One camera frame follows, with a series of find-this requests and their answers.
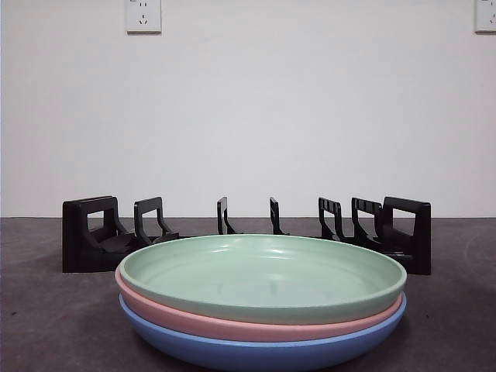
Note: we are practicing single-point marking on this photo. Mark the green round plate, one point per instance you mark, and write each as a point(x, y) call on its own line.
point(232, 279)

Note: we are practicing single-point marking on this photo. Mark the pink round plate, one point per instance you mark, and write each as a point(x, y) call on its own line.
point(232, 327)

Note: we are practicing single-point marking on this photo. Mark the black plastic dish rack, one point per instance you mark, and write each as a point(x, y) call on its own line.
point(75, 240)

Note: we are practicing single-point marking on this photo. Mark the white wall power outlet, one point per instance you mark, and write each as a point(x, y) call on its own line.
point(142, 17)
point(486, 15)

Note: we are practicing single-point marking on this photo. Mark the blue round plate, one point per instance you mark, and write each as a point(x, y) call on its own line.
point(232, 354)

